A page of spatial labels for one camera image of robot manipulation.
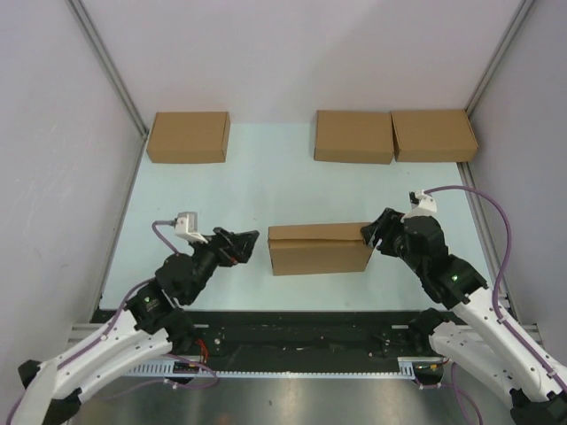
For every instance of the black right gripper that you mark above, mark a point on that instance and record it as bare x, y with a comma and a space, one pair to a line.
379, 228

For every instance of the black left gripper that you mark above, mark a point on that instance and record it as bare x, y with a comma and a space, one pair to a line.
244, 242

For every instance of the cardboard box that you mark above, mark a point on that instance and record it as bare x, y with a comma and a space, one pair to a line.
189, 138
354, 137
318, 249
433, 136

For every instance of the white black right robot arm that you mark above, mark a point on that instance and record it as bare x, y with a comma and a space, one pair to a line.
529, 381

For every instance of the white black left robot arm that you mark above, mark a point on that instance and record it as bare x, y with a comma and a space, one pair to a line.
55, 389

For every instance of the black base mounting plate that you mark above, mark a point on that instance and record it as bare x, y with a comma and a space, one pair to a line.
315, 341

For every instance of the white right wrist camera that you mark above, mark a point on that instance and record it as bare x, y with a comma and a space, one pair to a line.
422, 205

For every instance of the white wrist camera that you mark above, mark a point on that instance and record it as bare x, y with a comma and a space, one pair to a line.
186, 227
422, 205

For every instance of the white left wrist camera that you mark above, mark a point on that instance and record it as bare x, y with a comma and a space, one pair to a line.
186, 227

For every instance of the white slotted cable duct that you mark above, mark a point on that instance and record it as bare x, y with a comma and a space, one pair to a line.
400, 368

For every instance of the aluminium corner post right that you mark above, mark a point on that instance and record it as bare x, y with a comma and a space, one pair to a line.
520, 16

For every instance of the aluminium corner post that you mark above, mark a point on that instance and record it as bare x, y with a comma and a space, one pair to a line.
520, 16
94, 39

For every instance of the aluminium corner post left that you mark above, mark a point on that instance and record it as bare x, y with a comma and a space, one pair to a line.
94, 39

